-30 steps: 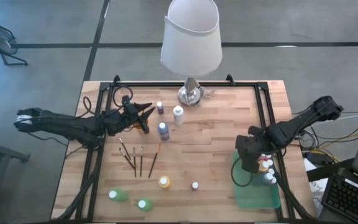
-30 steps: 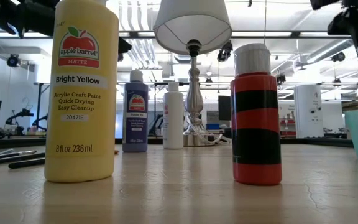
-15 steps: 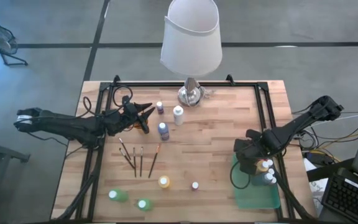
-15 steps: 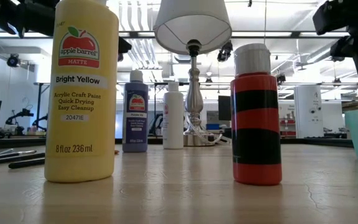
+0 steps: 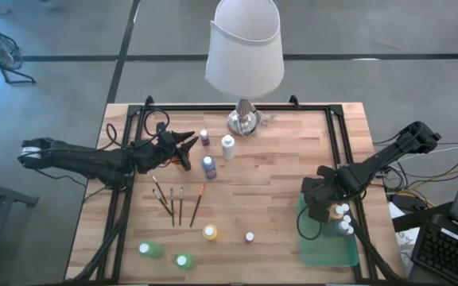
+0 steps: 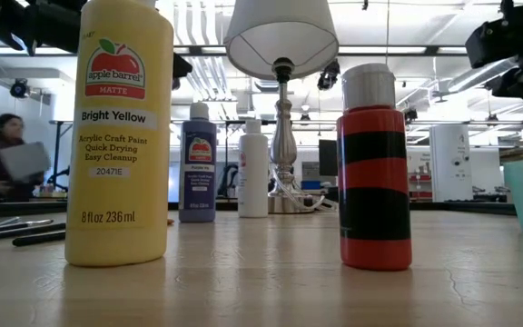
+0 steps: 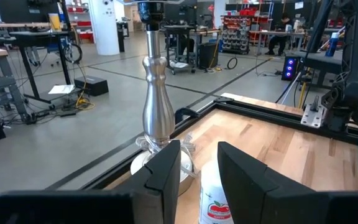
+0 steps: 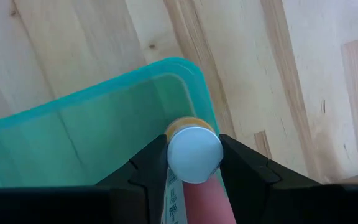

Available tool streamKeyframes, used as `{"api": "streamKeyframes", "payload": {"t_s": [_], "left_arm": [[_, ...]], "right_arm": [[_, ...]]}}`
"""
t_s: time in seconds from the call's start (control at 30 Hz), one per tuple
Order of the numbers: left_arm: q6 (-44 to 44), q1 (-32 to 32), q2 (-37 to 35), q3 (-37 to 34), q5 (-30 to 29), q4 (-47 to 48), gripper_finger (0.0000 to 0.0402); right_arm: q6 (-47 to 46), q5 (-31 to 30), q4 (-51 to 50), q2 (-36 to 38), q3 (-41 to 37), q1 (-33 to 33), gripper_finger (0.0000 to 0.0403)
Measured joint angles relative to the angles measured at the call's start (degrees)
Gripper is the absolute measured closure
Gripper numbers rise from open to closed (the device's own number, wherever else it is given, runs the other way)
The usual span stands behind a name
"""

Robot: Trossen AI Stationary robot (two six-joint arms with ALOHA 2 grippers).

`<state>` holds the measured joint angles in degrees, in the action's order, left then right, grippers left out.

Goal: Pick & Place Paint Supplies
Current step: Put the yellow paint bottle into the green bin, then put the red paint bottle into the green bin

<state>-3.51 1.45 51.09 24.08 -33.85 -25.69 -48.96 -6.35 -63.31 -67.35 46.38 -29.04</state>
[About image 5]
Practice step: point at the black paintbrush silver ferrule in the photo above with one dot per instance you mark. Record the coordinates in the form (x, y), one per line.
(164, 205)
(180, 210)
(160, 190)
(172, 210)

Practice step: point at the black frame clamp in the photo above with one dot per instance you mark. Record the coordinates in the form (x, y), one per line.
(293, 101)
(148, 101)

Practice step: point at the black power strip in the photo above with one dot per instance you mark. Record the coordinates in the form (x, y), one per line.
(410, 202)

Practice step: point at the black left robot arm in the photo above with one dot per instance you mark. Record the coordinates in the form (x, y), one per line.
(74, 159)

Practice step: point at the silver table lamp white shade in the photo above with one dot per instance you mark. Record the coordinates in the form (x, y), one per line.
(245, 59)

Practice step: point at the yellow-orange plastic cup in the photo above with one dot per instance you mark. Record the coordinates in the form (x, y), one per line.
(173, 161)

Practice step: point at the large white paint bottle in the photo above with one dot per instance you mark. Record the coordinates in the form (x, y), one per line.
(227, 151)

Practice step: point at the small purple paint bottle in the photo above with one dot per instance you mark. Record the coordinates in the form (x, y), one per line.
(204, 139)

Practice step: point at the translucent green plastic bin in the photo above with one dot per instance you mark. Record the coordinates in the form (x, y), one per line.
(324, 250)

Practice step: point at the large green paint bottle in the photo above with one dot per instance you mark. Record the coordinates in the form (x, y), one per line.
(151, 249)
(185, 261)

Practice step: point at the small pink paint bottle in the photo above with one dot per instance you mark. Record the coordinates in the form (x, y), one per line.
(345, 207)

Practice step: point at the black computer keyboard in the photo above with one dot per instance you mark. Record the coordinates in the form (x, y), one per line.
(447, 254)

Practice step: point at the white printed paper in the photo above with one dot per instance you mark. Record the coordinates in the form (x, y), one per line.
(406, 238)

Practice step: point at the grey side table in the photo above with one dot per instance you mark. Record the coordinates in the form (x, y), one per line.
(2, 195)

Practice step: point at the small magenta paint bottle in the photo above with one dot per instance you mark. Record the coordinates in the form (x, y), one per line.
(347, 218)

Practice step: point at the large blue-violet paint bottle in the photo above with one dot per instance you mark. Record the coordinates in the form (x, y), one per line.
(209, 171)

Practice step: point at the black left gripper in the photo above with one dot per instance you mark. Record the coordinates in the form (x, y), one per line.
(153, 155)

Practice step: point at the black paintbrush orange bristles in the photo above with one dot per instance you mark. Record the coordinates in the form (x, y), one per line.
(196, 208)

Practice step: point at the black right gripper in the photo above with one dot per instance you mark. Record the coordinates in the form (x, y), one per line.
(320, 198)

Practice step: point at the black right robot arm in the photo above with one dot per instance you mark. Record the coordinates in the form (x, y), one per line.
(384, 159)

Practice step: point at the black computer desk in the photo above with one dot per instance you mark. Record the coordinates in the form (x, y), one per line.
(418, 218)

